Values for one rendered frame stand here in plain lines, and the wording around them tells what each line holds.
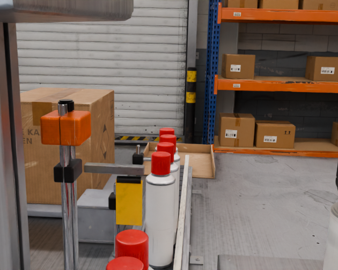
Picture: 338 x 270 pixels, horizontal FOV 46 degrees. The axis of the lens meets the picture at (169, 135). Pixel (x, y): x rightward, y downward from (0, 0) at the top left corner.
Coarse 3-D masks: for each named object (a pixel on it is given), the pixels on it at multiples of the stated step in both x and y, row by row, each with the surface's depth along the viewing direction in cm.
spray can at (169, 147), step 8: (160, 144) 74; (168, 144) 74; (168, 152) 73; (176, 168) 74; (176, 176) 74; (176, 184) 74; (176, 192) 75; (176, 200) 75; (176, 208) 76; (176, 216) 76; (176, 224) 77; (176, 232) 78
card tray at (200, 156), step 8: (152, 144) 161; (176, 144) 161; (184, 144) 160; (192, 144) 160; (200, 144) 160; (144, 152) 148; (152, 152) 160; (184, 152) 161; (192, 152) 161; (200, 152) 161; (208, 152) 160; (184, 160) 150; (192, 160) 150; (200, 160) 151; (208, 160) 151; (192, 168) 141; (200, 168) 141; (208, 168) 141; (192, 176) 132; (200, 176) 132; (208, 176) 133
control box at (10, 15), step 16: (0, 0) 22; (16, 0) 21; (32, 0) 22; (48, 0) 23; (64, 0) 23; (80, 0) 24; (96, 0) 25; (112, 0) 26; (128, 0) 27; (0, 16) 26; (16, 16) 26; (32, 16) 25; (48, 16) 25; (64, 16) 24; (80, 16) 25; (96, 16) 26; (112, 16) 27; (128, 16) 28
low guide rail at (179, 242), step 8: (184, 168) 115; (184, 176) 108; (184, 184) 102; (184, 192) 96; (184, 200) 91; (184, 208) 87; (184, 216) 83; (176, 248) 70; (176, 256) 67; (176, 264) 65
